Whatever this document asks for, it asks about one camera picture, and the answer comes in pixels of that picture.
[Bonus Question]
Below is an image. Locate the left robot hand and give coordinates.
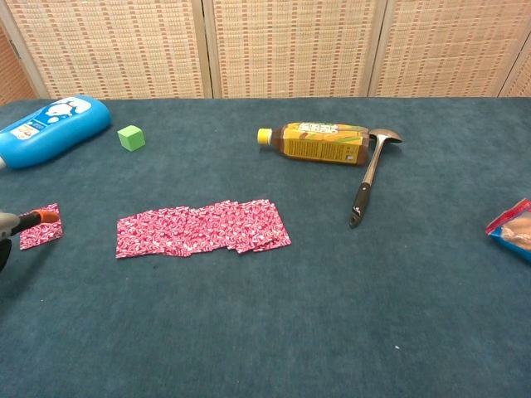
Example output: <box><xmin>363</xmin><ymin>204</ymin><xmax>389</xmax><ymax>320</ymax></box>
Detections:
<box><xmin>0</xmin><ymin>209</ymin><xmax>61</xmax><ymax>274</ymax></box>

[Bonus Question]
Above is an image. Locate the blue plastic detergent bottle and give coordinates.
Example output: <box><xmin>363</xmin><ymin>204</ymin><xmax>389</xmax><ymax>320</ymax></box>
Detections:
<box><xmin>0</xmin><ymin>95</ymin><xmax>113</xmax><ymax>170</ymax></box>

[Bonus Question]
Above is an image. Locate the green foam cube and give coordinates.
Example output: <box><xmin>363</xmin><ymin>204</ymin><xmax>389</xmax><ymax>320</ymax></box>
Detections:
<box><xmin>117</xmin><ymin>124</ymin><xmax>146</xmax><ymax>152</ymax></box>

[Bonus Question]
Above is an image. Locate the woven bamboo screen panel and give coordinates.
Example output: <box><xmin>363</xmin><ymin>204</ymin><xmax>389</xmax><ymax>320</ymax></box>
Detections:
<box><xmin>0</xmin><ymin>20</ymin><xmax>38</xmax><ymax>107</ymax></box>
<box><xmin>0</xmin><ymin>0</ymin><xmax>214</xmax><ymax>100</ymax></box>
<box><xmin>497</xmin><ymin>47</ymin><xmax>531</xmax><ymax>99</ymax></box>
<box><xmin>368</xmin><ymin>0</ymin><xmax>531</xmax><ymax>99</ymax></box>
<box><xmin>202</xmin><ymin>0</ymin><xmax>389</xmax><ymax>100</ymax></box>

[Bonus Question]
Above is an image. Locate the teal fabric table cover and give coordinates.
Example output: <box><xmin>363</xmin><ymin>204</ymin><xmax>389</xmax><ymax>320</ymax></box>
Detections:
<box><xmin>0</xmin><ymin>96</ymin><xmax>531</xmax><ymax>398</ymax></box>

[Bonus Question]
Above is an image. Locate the yellow-capped tea bottle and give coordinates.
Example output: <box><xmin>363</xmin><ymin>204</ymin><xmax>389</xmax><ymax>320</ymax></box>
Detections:
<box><xmin>256</xmin><ymin>121</ymin><xmax>372</xmax><ymax>168</ymax></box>

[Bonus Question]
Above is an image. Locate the red blue snack bag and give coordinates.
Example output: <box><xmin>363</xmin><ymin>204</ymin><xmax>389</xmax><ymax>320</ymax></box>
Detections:
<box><xmin>485</xmin><ymin>197</ymin><xmax>531</xmax><ymax>264</ymax></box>

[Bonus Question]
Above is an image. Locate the steel ladle with black handle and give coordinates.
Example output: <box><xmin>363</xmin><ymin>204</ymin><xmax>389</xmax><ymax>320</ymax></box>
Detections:
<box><xmin>348</xmin><ymin>128</ymin><xmax>404</xmax><ymax>229</ymax></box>

